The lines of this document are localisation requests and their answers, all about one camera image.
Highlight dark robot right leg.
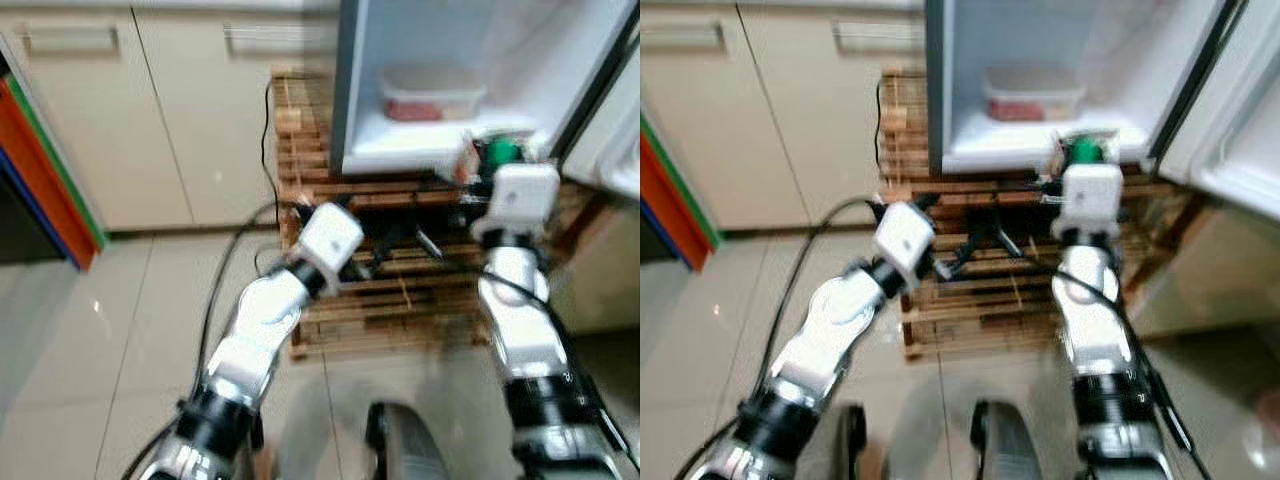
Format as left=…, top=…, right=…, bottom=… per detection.
left=364, top=400, right=453, bottom=480
left=968, top=400, right=1053, bottom=480

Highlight black fridge power cable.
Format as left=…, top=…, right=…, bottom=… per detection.
left=260, top=80, right=285, bottom=219
left=873, top=80, right=893, bottom=207

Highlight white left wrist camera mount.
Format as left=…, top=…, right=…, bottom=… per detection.
left=873, top=202, right=938, bottom=287
left=295, top=202, right=367, bottom=287

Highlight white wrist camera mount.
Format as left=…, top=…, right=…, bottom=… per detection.
left=1060, top=162, right=1125, bottom=241
left=873, top=202, right=938, bottom=287
left=295, top=202, right=367, bottom=287
left=470, top=162, right=562, bottom=243

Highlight silver cabinet bar handle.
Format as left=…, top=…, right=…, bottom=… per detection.
left=833, top=20, right=928, bottom=55
left=18, top=24, right=121, bottom=57
left=640, top=20, right=727, bottom=53

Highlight grey fridge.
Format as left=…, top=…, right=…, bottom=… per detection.
left=330, top=0, right=641, bottom=179
left=924, top=0, right=1251, bottom=179

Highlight dark robot leg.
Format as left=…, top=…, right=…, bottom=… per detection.
left=968, top=400, right=1053, bottom=480
left=838, top=404, right=869, bottom=480
left=245, top=415, right=273, bottom=480
left=364, top=400, right=453, bottom=480

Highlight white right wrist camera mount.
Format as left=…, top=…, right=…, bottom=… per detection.
left=1060, top=162, right=1125, bottom=241
left=470, top=162, right=562, bottom=243

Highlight dark grey appliance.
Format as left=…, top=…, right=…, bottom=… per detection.
left=0, top=170, right=71, bottom=267

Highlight clear lidded food container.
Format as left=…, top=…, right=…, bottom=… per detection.
left=379, top=64, right=489, bottom=124
left=983, top=64, right=1088, bottom=124

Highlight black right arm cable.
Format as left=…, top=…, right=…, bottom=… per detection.
left=478, top=268, right=641, bottom=473
left=1056, top=268, right=1216, bottom=480

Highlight wooden slatted pallet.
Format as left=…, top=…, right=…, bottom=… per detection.
left=877, top=67, right=1203, bottom=363
left=270, top=67, right=603, bottom=363

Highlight white fridge door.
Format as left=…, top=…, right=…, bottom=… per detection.
left=1150, top=0, right=1280, bottom=225
left=555, top=40, right=641, bottom=203

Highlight orange board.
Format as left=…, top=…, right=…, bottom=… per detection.
left=640, top=128, right=713, bottom=273
left=0, top=75, right=101, bottom=273

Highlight dark robot left leg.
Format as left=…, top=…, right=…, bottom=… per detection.
left=838, top=404, right=869, bottom=480
left=245, top=415, right=273, bottom=480

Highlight green round container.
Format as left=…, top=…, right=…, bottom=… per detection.
left=484, top=135, right=527, bottom=168
left=1064, top=135, right=1107, bottom=168

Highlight green board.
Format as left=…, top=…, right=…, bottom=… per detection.
left=640, top=110, right=723, bottom=251
left=0, top=58, right=109, bottom=251

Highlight cream kitchen cabinet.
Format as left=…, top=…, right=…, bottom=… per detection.
left=640, top=0, right=929, bottom=237
left=0, top=0, right=343, bottom=233

